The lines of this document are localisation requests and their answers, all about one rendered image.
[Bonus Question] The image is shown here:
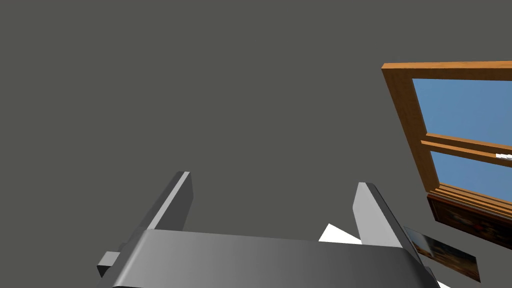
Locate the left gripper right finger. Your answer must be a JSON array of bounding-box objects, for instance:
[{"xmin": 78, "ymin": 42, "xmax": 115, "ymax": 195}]
[{"xmin": 351, "ymin": 181, "xmax": 412, "ymax": 250}]

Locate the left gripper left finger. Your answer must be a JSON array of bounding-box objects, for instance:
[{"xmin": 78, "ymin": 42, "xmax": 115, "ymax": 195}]
[{"xmin": 137, "ymin": 170, "xmax": 195, "ymax": 233}]

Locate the wooden framed window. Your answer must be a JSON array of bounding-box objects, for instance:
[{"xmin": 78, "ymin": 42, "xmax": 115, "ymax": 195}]
[{"xmin": 380, "ymin": 60, "xmax": 512, "ymax": 221}]

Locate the small unframed wall picture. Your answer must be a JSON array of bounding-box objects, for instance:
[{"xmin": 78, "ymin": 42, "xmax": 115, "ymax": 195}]
[{"xmin": 403, "ymin": 226, "xmax": 482, "ymax": 283}]

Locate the dark framed wall picture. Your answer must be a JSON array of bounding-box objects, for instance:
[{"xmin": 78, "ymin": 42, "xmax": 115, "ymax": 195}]
[{"xmin": 427, "ymin": 193, "xmax": 512, "ymax": 251}]

